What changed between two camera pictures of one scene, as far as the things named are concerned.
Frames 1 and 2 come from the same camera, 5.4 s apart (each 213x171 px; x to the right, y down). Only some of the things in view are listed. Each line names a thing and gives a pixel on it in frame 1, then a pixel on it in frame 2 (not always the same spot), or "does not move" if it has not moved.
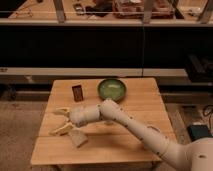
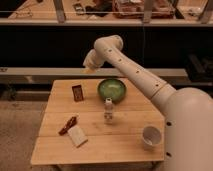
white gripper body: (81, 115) to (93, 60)
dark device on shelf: (78, 8) does not move
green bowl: (112, 88) does not move
